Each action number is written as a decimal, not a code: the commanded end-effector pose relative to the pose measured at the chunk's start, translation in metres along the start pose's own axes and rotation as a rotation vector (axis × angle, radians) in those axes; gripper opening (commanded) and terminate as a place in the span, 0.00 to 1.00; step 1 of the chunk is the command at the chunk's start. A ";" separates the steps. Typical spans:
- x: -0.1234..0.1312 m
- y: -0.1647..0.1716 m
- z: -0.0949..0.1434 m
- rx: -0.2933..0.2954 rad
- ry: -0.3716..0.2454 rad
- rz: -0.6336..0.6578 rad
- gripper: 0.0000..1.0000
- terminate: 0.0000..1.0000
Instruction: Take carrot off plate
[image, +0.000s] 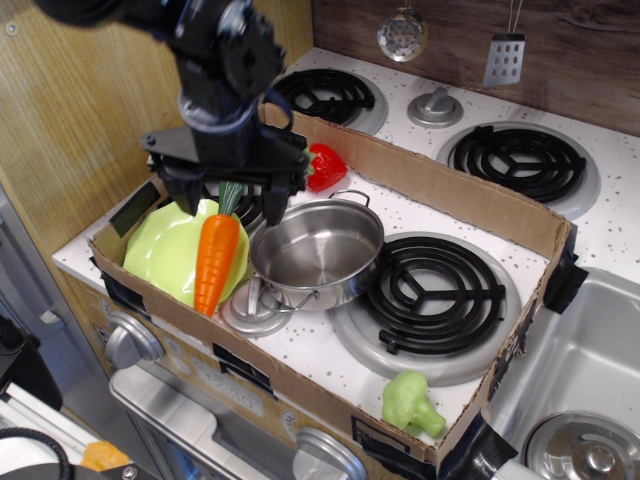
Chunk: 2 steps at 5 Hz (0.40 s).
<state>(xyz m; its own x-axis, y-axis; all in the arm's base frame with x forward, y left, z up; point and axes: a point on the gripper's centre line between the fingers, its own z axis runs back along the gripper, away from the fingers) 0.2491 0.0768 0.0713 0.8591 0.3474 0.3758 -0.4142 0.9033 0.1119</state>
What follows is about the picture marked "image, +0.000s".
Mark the light green plastic plate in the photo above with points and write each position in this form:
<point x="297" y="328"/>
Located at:
<point x="163" y="251"/>

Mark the stainless steel pot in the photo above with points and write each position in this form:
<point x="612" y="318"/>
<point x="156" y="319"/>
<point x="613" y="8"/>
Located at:
<point x="323" y="254"/>

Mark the orange object lower left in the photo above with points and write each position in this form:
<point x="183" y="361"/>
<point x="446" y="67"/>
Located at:
<point x="101" y="456"/>

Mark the red toy strawberry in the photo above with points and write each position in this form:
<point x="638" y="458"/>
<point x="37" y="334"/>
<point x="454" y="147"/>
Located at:
<point x="326" y="167"/>

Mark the hanging silver spatula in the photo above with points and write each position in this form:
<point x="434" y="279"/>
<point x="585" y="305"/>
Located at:
<point x="506" y="53"/>

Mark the back right black burner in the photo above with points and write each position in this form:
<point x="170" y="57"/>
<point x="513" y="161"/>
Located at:
<point x="539" y="162"/>

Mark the silver sink drain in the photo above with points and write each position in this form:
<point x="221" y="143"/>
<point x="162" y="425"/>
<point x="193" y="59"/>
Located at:
<point x="581" y="445"/>

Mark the left silver oven knob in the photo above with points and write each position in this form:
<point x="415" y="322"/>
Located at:
<point x="130" y="342"/>

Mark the silver oven knob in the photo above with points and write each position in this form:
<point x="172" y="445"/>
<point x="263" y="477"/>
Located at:
<point x="130" y="342"/>
<point x="319" y="456"/>

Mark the right silver oven knob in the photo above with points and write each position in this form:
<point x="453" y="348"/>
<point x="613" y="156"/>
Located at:
<point x="319" y="456"/>

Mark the silver front stove knob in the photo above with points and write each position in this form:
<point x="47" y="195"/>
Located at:
<point x="252" y="312"/>

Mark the front left black burner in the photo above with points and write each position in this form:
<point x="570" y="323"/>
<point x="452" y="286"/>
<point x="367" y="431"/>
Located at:
<point x="249" y="210"/>

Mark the silver stove knob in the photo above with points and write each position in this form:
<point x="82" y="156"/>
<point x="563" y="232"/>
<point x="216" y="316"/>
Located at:
<point x="437" y="109"/>
<point x="252" y="312"/>

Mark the silver sink basin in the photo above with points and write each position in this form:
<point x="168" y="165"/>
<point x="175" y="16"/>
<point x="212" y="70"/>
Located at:
<point x="585" y="359"/>

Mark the brown cardboard fence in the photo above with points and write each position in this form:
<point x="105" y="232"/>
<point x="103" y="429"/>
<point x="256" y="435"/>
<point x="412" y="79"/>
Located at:
<point x="456" y="196"/>

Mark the orange toy carrot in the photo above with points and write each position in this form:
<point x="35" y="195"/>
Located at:
<point x="216" y="249"/>

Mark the silver oven door handle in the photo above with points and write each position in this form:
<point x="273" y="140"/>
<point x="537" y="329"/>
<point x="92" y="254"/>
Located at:
<point x="190" y="440"/>

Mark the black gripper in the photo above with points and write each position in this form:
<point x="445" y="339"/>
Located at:
<point x="254" y="144"/>

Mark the hanging silver strainer ladle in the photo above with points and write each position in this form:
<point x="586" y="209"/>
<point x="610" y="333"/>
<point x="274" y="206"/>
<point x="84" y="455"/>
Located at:
<point x="402" y="34"/>

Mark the silver back stove knob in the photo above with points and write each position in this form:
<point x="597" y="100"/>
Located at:
<point x="437" y="109"/>

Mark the front right black burner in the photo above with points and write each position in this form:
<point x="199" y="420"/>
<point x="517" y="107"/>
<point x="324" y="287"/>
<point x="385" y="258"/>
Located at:
<point x="440" y="306"/>

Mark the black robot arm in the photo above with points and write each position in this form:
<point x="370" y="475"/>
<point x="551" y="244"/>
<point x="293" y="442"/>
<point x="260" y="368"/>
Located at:
<point x="225" y="51"/>

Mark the green toy broccoli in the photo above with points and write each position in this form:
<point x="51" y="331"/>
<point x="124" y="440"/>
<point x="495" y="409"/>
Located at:
<point x="405" y="403"/>

